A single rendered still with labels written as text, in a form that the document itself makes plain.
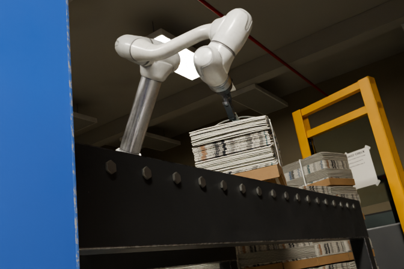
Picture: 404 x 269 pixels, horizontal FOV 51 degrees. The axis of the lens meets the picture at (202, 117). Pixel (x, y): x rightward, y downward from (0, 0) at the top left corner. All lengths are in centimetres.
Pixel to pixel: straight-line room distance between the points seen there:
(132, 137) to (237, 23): 82
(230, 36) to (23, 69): 130
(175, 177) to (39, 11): 41
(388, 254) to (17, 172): 333
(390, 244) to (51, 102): 329
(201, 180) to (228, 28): 91
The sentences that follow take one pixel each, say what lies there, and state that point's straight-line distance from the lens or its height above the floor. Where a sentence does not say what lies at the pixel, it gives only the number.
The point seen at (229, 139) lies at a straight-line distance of 155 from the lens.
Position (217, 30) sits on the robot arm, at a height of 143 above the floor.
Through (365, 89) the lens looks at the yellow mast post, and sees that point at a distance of 341.
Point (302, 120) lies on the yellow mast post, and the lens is 371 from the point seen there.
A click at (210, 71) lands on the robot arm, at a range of 144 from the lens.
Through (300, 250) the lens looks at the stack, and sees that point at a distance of 250.
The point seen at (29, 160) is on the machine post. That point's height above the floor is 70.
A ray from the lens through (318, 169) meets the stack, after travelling 292.
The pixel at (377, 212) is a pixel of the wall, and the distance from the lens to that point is 890.
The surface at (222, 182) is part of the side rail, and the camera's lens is 73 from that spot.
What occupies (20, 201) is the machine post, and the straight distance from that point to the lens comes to 20.
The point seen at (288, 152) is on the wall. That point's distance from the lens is 956.
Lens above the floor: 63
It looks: 20 degrees up
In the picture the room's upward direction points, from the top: 9 degrees counter-clockwise
